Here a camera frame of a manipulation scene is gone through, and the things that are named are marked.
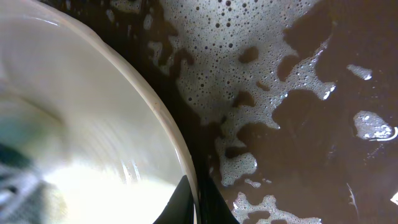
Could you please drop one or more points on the dark brown serving tray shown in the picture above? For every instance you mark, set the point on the dark brown serving tray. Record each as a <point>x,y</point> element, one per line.
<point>289,106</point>

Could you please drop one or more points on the green yellow sponge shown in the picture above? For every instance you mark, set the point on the green yellow sponge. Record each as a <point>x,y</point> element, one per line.
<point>33,172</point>

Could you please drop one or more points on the white plate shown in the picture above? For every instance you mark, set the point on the white plate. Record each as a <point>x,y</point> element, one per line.
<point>124,151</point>

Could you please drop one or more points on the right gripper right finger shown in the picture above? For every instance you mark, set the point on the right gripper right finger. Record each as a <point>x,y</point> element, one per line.
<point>213,209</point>

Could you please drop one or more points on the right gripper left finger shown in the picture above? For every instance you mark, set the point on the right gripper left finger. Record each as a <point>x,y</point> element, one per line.
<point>179,209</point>

